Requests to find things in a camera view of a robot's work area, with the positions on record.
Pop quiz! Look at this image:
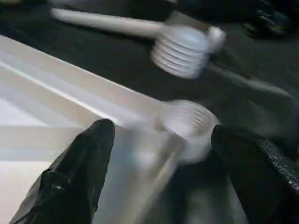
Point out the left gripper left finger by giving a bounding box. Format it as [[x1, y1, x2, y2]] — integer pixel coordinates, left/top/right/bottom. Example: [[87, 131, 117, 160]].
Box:
[[8, 119, 116, 224]]

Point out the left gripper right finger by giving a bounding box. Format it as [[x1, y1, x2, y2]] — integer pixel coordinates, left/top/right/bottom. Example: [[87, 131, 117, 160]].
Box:
[[210, 125, 299, 224]]

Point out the white plastic table leg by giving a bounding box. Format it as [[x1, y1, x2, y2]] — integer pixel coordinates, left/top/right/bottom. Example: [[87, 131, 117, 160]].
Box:
[[49, 7, 228, 80]]

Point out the white plastic table top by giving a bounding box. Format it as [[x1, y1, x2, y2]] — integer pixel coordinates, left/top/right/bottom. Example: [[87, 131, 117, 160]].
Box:
[[0, 35, 220, 224]]

